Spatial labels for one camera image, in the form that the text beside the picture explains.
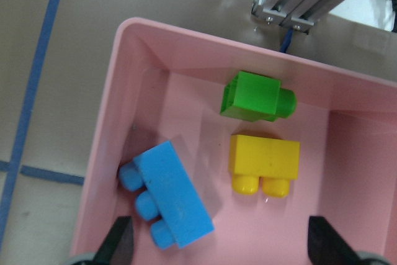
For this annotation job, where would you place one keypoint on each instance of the yellow toy block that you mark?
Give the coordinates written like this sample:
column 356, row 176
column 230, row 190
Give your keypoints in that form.
column 269, row 163

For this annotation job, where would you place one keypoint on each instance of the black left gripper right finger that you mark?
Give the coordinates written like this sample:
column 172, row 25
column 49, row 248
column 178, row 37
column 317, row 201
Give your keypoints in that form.
column 326, row 246

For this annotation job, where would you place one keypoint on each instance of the pink plastic box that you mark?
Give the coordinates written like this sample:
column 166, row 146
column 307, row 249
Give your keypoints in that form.
column 221, row 152

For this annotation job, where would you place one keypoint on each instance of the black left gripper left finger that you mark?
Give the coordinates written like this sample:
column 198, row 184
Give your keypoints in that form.
column 118, row 245

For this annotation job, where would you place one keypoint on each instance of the blue toy block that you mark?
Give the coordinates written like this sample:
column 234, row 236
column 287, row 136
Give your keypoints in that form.
column 169, row 195

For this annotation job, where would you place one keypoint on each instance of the green toy block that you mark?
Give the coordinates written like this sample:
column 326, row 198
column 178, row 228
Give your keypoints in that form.
column 252, row 97

